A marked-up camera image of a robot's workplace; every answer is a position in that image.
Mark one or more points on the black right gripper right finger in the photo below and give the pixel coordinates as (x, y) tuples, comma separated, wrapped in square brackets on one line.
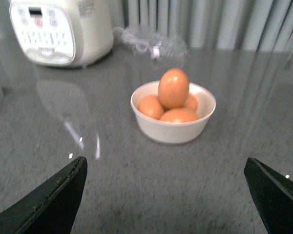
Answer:
[(272, 194)]

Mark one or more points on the brown egg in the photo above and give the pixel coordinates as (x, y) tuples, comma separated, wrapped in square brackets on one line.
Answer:
[(151, 107), (179, 115), (191, 103), (173, 88)]

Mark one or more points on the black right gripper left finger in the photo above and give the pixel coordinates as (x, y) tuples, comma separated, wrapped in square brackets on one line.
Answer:
[(52, 207)]

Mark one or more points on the clear plastic bag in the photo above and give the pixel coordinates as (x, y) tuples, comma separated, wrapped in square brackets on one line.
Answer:
[(145, 41)]

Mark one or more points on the brown egg back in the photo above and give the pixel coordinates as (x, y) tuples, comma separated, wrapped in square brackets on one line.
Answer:
[(191, 103)]

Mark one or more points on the brown egg front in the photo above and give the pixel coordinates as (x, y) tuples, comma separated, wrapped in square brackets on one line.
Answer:
[(179, 115)]

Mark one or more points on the cream soy milk maker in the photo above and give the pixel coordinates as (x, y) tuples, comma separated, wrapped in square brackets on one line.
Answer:
[(62, 33)]

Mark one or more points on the white round bowl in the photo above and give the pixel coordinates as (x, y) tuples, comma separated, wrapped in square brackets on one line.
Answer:
[(173, 133)]

